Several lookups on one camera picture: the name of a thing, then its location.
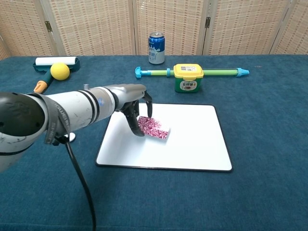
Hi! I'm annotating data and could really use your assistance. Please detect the grey black left robot hand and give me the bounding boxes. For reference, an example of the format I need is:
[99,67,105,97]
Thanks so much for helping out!
[111,84,153,137]

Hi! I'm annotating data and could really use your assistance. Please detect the pink patterned square card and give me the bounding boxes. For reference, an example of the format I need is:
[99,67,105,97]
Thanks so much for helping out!
[137,115,171,143]

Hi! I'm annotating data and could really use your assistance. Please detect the white rectangular board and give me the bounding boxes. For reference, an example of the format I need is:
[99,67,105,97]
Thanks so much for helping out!
[95,103,233,173]

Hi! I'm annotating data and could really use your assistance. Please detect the green blue toy water pump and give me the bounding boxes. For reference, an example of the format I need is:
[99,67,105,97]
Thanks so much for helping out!
[135,66,250,79]

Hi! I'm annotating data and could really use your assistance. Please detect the blue white drink can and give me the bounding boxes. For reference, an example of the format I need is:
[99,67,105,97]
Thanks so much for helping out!
[148,32,166,65]

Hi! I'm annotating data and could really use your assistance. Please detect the green tub yellow lid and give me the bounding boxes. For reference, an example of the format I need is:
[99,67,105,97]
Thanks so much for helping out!
[173,64,205,93]

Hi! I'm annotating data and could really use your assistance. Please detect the yellow foam ball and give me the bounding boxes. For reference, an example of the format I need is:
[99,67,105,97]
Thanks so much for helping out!
[50,63,71,81]

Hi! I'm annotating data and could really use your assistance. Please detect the woven folding screen panel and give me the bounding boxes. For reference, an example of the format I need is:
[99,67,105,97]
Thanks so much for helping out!
[0,0,54,61]
[132,0,212,56]
[202,0,295,55]
[269,0,308,55]
[40,0,137,56]

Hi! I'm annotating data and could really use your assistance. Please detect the green handled lint roller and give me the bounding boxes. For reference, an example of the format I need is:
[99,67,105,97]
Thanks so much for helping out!
[32,56,81,94]

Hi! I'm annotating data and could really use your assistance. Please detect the grey velcro strap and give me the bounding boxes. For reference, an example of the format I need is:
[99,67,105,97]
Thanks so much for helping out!
[33,92,71,145]

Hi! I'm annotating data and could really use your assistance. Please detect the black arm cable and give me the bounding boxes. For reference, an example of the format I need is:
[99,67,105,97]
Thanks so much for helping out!
[53,136,97,231]

